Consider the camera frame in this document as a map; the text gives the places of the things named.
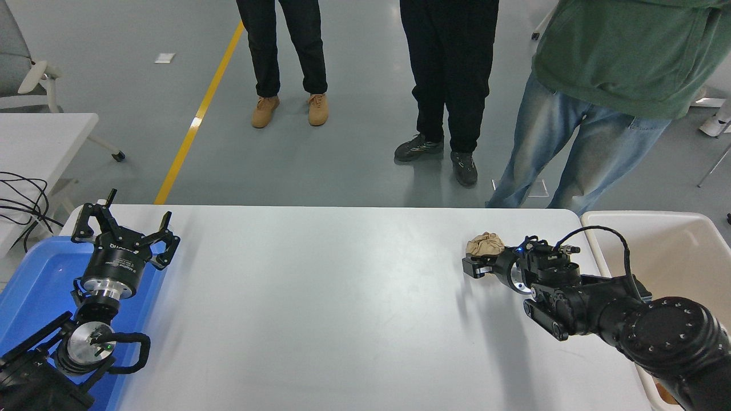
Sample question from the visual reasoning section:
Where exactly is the grey metal chair leg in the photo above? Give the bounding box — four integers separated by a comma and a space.
697, 143, 731, 187

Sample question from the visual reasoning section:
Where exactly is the large pale plastic bin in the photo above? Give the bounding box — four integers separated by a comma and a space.
580, 211, 731, 411

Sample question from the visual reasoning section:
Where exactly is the black cable bundle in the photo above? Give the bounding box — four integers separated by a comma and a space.
0, 171, 65, 255

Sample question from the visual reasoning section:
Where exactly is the person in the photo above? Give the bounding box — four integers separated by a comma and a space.
393, 0, 500, 187
236, 0, 330, 129
485, 0, 731, 216

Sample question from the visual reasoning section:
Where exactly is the white chair base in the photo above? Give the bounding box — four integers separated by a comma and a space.
693, 97, 731, 138

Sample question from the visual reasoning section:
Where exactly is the white chair leg with castor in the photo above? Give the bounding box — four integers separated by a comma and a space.
531, 6, 557, 41

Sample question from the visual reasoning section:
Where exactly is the tan paper ball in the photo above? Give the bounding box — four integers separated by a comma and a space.
465, 232, 507, 259

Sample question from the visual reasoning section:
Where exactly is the grey office chair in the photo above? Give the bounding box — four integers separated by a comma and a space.
0, 0, 125, 163

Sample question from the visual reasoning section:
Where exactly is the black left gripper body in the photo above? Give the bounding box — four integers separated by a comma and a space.
79, 235, 152, 292

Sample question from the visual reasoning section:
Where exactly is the silver floor plate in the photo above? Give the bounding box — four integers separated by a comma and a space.
492, 179, 549, 198

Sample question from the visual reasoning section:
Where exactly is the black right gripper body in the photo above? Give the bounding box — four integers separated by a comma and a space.
492, 248, 519, 291

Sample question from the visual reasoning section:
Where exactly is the blue plastic tray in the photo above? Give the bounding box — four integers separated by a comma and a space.
0, 236, 169, 411

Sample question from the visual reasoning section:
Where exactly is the white side table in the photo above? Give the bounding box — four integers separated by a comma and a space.
0, 113, 99, 260

